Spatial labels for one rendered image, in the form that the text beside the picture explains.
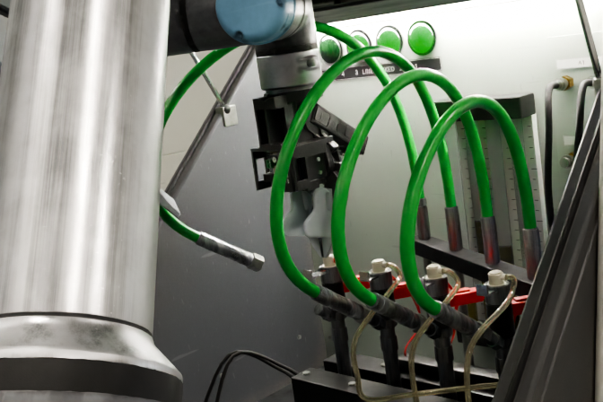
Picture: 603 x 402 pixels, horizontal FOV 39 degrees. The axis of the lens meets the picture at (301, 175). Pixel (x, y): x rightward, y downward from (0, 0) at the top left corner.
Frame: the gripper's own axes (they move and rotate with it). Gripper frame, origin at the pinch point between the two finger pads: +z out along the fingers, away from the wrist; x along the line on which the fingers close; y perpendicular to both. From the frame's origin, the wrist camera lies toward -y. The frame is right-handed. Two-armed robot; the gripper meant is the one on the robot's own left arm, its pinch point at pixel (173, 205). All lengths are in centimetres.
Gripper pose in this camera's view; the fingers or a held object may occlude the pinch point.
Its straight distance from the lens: 107.7
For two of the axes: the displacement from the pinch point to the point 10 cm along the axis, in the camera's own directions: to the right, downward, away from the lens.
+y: -5.8, 8.0, -1.6
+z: 8.0, 6.0, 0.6
